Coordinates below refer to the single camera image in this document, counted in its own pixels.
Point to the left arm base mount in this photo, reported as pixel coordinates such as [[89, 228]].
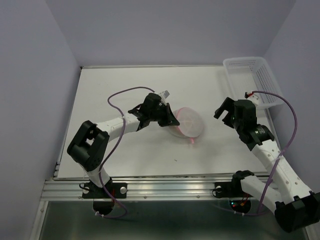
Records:
[[90, 191]]

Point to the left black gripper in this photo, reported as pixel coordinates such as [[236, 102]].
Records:
[[170, 119]]

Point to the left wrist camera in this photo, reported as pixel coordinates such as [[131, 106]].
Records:
[[165, 94]]

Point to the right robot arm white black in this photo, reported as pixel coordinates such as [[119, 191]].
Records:
[[292, 202]]

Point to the white plastic basket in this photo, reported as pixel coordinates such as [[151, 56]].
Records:
[[248, 74]]

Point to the white mesh laundry bag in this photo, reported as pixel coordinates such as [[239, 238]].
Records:
[[191, 124]]

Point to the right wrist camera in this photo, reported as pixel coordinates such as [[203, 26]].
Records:
[[253, 97]]

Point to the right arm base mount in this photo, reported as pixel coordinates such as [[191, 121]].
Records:
[[233, 187]]

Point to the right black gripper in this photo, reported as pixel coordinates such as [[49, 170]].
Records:
[[228, 105]]

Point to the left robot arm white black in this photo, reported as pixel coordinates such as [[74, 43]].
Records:
[[89, 144]]

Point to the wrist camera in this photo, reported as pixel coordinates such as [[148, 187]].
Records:
[[165, 94], [253, 97]]

